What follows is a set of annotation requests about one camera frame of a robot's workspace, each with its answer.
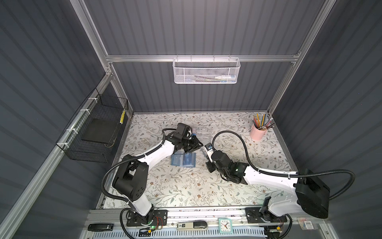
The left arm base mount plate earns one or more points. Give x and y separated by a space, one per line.
153 218

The black stapler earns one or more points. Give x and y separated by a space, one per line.
100 227

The small teal desk clock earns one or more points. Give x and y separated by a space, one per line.
225 226

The yellow tag on basket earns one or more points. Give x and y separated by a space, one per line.
122 117

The coloured pencils in cup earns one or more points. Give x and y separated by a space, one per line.
263 121

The white wire mesh basket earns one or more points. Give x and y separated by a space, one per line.
184 69

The blue leather card holder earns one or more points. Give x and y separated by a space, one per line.
181 159

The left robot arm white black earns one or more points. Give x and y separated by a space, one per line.
131 177

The clear acrylic organizer box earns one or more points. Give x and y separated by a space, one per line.
203 134

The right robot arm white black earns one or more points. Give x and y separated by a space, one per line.
309 195

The silver black device on rail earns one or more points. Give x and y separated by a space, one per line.
192 226

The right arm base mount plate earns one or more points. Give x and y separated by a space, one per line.
255 215

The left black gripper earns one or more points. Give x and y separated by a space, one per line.
195 144

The black wire wall basket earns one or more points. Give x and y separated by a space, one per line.
101 106

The black flat pad in basket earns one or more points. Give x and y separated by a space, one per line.
100 131

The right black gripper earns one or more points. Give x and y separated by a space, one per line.
208 164

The small clear packet with label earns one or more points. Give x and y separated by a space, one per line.
307 225

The floral patterned table mat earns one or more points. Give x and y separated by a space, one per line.
174 186

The pens in white basket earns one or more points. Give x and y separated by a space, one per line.
219 78

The right wrist camera white housing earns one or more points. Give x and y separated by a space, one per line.
209 150

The pink pencil cup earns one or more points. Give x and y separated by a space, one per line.
257 134

